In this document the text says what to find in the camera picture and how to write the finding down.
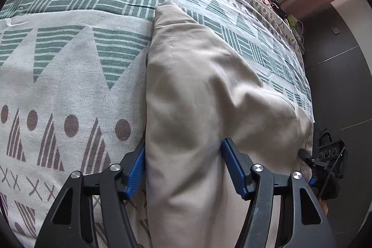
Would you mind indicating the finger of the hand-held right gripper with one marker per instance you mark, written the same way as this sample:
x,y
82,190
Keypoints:
x,y
305,154
313,181

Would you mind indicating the patterned bedsheet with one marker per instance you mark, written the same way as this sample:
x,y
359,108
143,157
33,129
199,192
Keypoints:
x,y
72,62

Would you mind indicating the beige jacket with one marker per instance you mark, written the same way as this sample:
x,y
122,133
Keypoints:
x,y
203,91

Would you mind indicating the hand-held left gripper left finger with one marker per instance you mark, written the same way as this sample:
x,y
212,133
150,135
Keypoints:
x,y
135,172

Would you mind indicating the green item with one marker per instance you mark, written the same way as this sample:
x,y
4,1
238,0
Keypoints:
x,y
291,21

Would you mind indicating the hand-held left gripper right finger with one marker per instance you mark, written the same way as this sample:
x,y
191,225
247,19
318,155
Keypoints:
x,y
234,169

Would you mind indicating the wall socket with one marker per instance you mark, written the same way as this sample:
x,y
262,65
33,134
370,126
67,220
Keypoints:
x,y
336,31

